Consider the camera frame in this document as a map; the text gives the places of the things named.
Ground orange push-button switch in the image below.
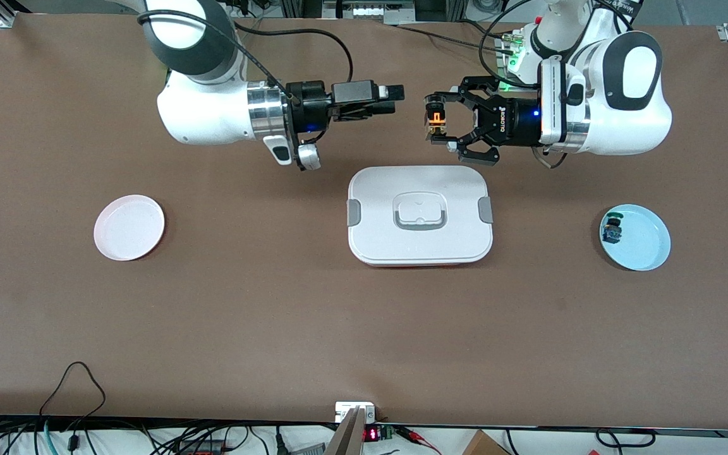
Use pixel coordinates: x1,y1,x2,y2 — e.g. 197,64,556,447
426,101,451,143

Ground metal control box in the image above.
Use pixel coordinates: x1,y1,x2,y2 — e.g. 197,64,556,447
322,0,416,25

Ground white lunch box grey latches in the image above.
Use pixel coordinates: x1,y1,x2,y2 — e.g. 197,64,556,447
346,166,494,267

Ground small blue black component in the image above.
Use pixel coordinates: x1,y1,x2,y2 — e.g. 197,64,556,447
602,214,625,245

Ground light blue round plate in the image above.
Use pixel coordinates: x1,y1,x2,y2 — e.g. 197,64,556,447
599,203,672,272

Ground pink round plate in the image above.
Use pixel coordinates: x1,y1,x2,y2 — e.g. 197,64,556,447
93,195,166,262

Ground red clip lead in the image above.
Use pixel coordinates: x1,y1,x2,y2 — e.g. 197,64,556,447
396,426,442,455

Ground brown cardboard box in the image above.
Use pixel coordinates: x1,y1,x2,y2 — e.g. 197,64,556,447
462,430,511,455

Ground aluminium bar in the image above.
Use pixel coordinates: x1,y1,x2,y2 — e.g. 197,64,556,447
325,408,366,455

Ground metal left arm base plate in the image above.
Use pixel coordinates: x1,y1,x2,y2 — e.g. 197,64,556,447
497,32,545,89

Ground black right camera cable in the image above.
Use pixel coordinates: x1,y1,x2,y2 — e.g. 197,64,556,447
231,24,355,86

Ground black cable across table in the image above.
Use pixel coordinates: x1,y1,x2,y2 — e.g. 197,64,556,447
392,19,510,54

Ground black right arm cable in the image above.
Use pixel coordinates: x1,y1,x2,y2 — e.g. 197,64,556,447
138,9,295,102

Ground white table edge bracket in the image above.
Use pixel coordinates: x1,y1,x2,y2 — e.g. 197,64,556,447
335,402,376,423

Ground black oval cable loop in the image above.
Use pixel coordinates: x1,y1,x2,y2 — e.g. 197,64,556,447
595,428,657,448

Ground thin black looped cable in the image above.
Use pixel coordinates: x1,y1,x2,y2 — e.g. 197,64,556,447
39,361,107,437

